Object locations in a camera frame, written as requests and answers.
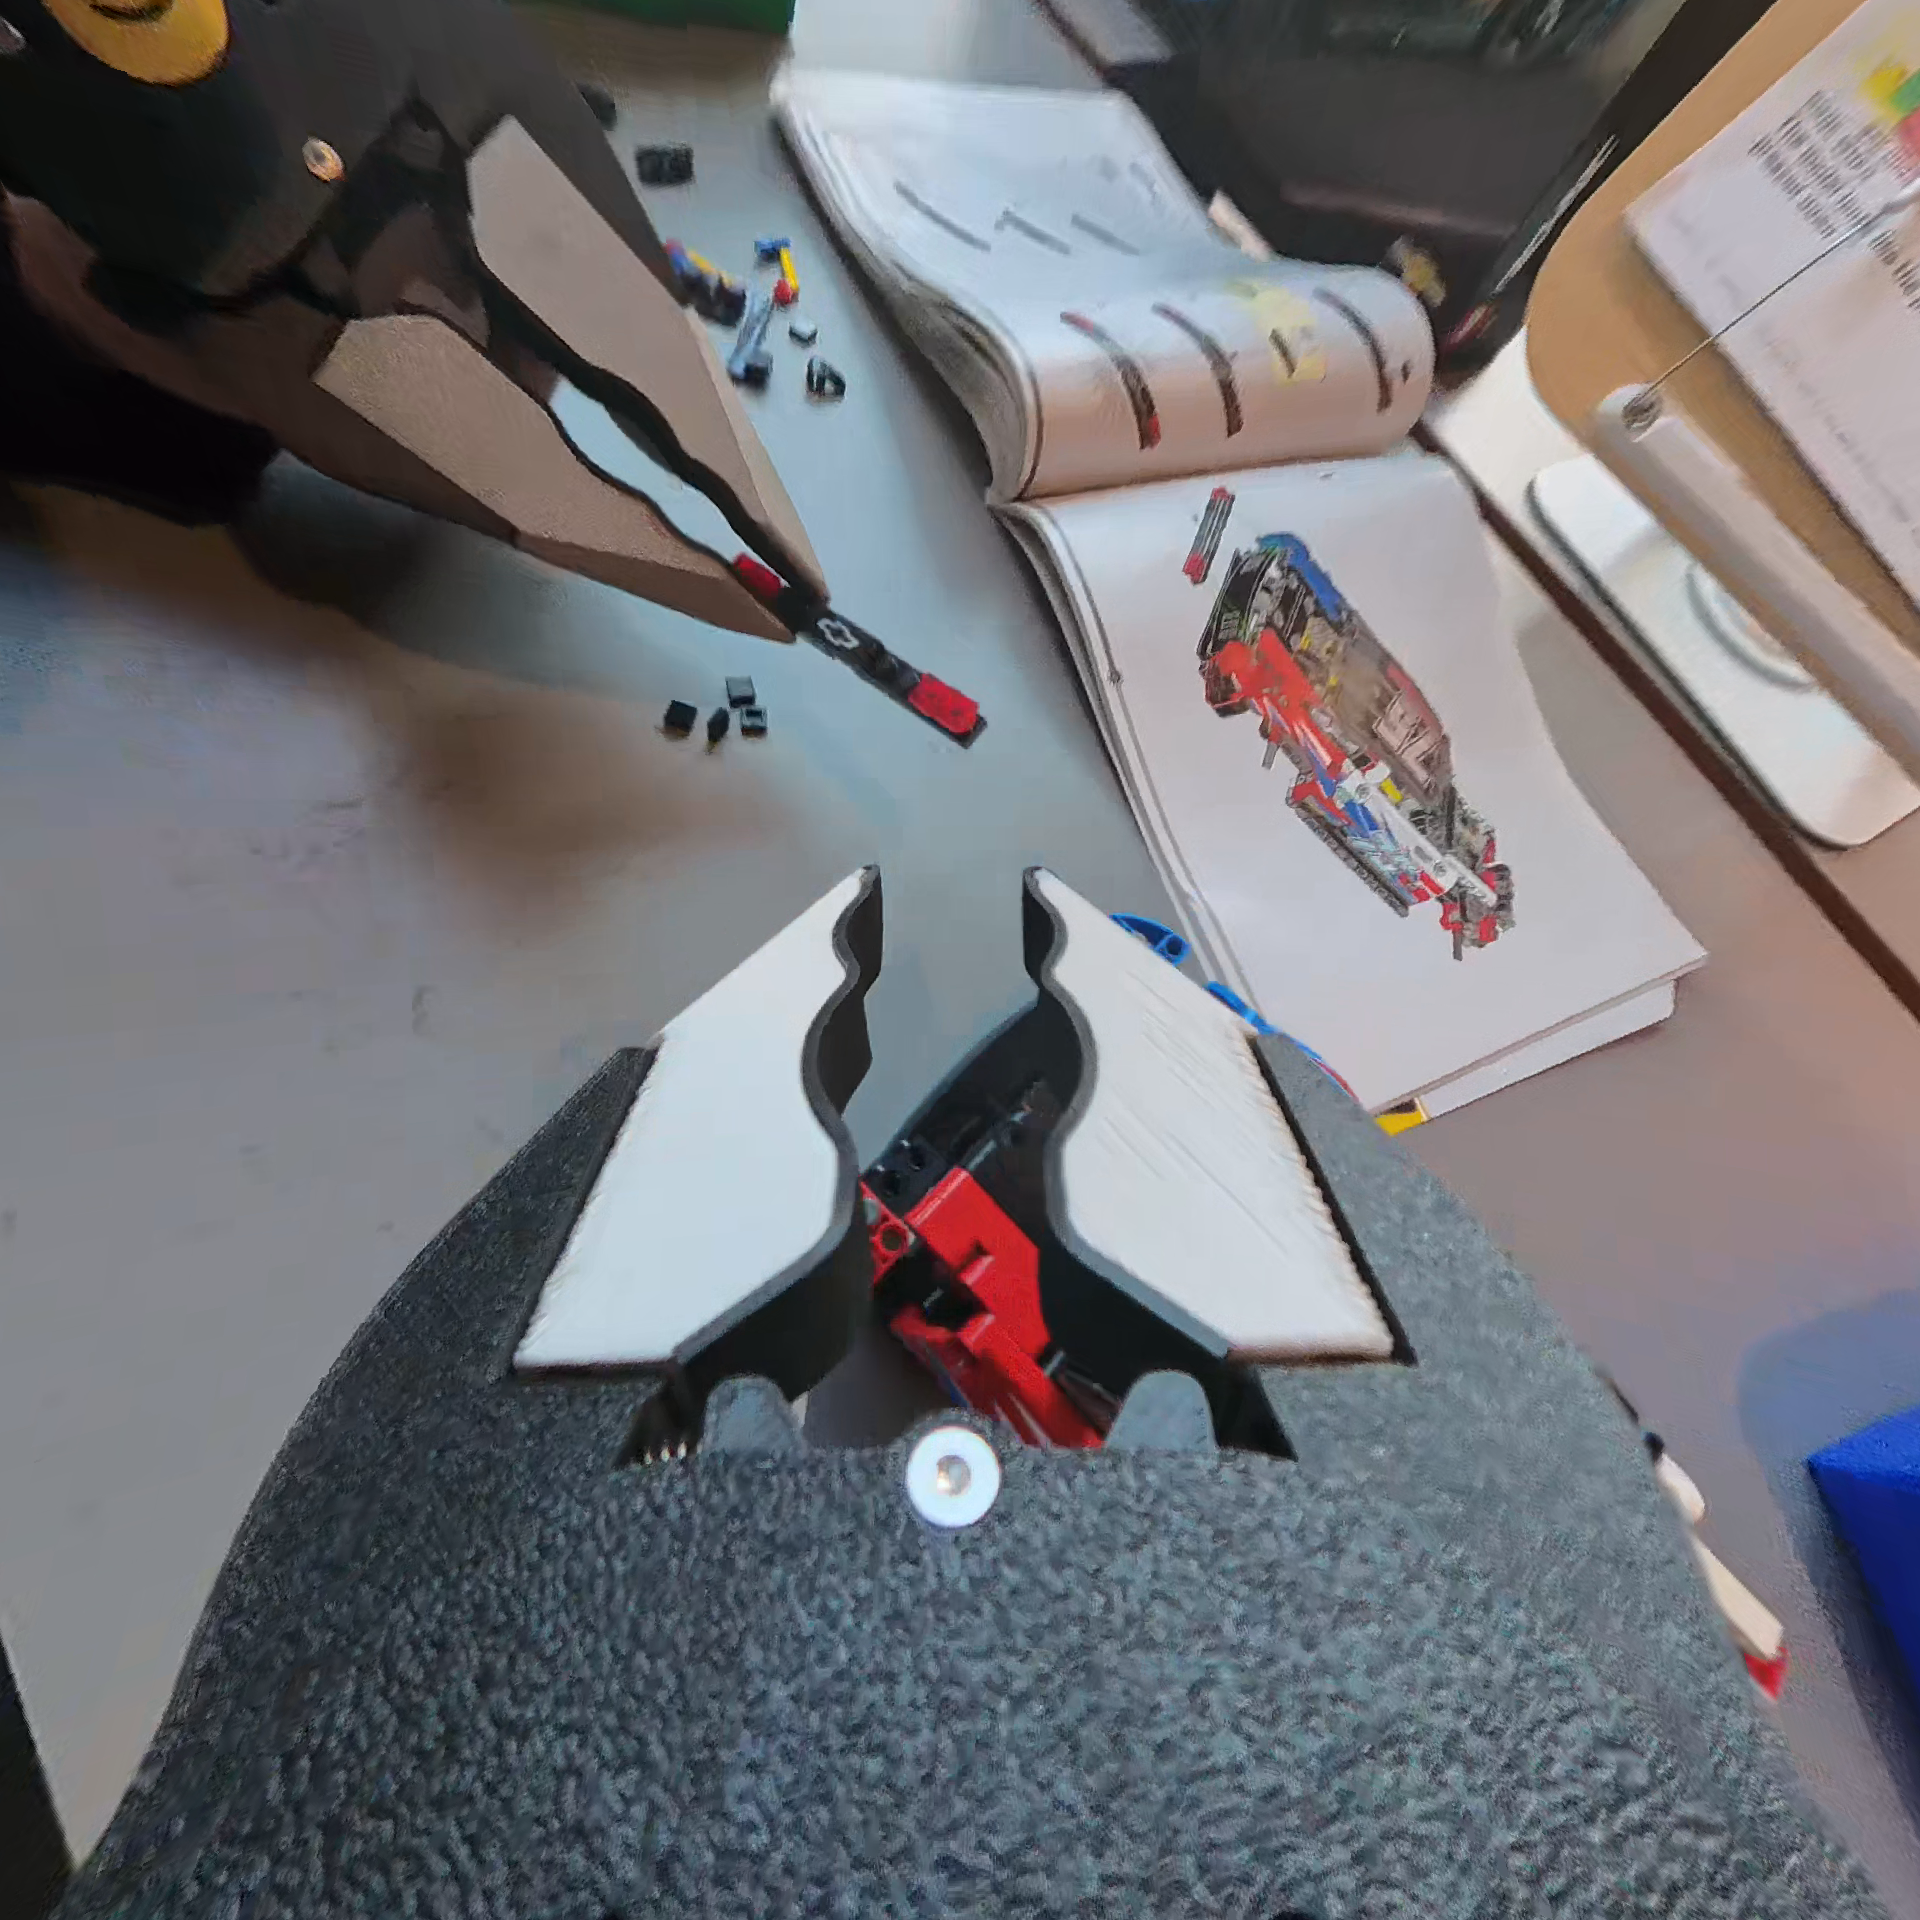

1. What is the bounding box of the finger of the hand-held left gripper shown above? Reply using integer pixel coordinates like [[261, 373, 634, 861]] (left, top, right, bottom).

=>
[[310, 316, 799, 646], [463, 113, 832, 607]]

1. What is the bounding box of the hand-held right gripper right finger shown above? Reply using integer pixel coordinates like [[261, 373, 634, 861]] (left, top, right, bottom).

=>
[[1023, 863, 1412, 1404]]

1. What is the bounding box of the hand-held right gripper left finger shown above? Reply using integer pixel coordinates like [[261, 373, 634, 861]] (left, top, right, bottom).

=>
[[512, 863, 886, 1404]]

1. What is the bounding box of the red blue black brick car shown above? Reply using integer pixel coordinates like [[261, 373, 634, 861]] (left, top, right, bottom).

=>
[[857, 910, 1790, 1704]]

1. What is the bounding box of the black and red brick strip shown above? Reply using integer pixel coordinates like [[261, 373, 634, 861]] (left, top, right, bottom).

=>
[[728, 551, 989, 747]]

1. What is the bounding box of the grey desk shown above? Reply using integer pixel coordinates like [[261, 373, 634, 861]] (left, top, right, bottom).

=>
[[0, 36, 1920, 1869]]

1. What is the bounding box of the open instruction booklet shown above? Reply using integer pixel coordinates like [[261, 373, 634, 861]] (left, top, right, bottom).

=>
[[767, 60, 1709, 1120]]

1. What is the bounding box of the blue plastic bin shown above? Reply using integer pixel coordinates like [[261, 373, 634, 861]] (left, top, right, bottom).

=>
[[1808, 1400, 1920, 1652]]

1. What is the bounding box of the black toy set box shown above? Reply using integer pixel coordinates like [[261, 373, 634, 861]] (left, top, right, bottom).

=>
[[1048, 0, 1770, 360]]

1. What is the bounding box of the wooden document board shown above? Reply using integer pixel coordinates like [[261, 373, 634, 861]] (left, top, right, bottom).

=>
[[1527, 0, 1920, 662]]

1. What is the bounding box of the printed instruction sheet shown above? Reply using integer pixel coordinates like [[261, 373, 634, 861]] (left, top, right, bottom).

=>
[[1628, 0, 1920, 607]]

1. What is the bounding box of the metal clip wire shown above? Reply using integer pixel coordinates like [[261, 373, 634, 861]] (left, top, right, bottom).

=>
[[1628, 211, 1920, 429]]

